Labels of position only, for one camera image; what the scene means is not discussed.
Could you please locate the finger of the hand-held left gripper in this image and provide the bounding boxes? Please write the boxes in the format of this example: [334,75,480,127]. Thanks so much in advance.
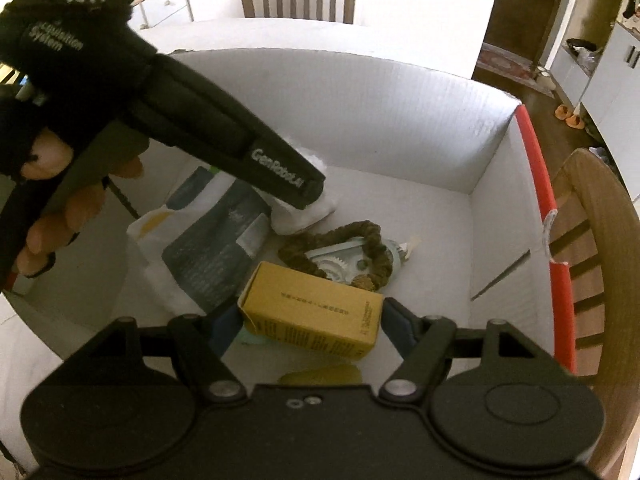
[280,147,327,211]

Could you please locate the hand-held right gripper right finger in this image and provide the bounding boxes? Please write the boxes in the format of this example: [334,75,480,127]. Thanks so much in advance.
[379,297,556,405]

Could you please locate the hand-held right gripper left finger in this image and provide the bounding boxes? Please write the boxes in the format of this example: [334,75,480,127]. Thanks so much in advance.
[65,305,249,405]

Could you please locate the white tissue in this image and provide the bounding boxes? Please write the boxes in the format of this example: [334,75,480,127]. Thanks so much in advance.
[270,144,339,236]

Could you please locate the brown fuzzy scrunchie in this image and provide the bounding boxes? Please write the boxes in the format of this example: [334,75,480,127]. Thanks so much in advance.
[278,220,394,292]

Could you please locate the pale green gear toy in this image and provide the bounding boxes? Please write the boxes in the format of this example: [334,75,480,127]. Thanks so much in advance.
[305,239,421,286]

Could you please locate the yellow carton box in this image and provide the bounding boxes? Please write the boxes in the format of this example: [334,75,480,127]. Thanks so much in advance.
[236,261,385,361]

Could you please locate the grey and white pouch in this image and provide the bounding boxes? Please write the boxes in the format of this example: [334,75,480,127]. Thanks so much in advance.
[126,164,274,312]

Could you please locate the red and white cardboard box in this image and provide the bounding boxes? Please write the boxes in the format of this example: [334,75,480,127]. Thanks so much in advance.
[0,46,576,473]

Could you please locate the person's left hand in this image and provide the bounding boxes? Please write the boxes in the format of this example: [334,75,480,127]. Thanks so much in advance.
[0,96,151,279]

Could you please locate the white wooden sideboard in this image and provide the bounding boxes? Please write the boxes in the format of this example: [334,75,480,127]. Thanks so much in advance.
[131,0,195,30]

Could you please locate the patterned door rug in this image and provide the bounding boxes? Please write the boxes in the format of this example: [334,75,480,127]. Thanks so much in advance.
[474,42,557,100]

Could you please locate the orange slippers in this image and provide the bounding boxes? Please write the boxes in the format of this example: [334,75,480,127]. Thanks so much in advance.
[554,104,587,129]

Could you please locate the dark brown door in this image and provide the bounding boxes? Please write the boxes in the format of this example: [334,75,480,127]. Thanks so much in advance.
[470,0,583,81]

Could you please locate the white plastic bag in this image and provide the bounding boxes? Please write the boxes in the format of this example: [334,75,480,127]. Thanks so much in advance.
[574,47,602,69]

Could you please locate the white hallway cabinet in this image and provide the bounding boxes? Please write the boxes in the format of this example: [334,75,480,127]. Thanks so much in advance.
[546,0,640,162]

